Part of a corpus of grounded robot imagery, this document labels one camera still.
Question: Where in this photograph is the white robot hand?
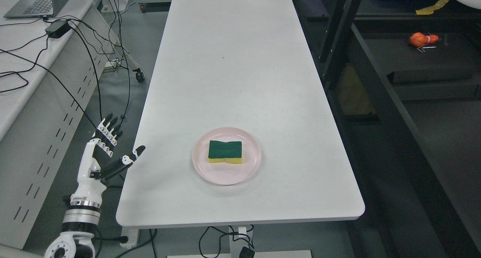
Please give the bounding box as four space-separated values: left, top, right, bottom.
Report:
70 113 146 207

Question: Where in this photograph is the green yellow sponge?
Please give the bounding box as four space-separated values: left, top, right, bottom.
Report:
208 140 243 164

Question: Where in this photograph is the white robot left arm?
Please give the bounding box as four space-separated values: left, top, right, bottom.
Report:
44 114 145 258

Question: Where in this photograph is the black metal shelf rack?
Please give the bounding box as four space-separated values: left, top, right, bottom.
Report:
294 0 480 258

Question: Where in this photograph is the white perforated desk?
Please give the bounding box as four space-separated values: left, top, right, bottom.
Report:
0 0 111 249

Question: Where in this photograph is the white power strip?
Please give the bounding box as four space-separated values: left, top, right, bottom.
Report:
119 227 140 249

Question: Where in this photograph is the pink round plate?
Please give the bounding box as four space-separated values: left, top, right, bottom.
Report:
191 127 261 186

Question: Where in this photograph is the black power adapter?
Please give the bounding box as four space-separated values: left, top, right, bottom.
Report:
45 20 72 39

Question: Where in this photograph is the white table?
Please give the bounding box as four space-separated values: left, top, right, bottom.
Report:
116 0 365 258

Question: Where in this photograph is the grey laptop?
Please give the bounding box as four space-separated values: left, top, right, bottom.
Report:
3 0 69 18

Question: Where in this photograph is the orange toy object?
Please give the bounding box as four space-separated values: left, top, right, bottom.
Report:
409 32 439 48

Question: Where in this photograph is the yellow tape strip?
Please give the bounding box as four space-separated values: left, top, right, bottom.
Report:
415 0 450 16

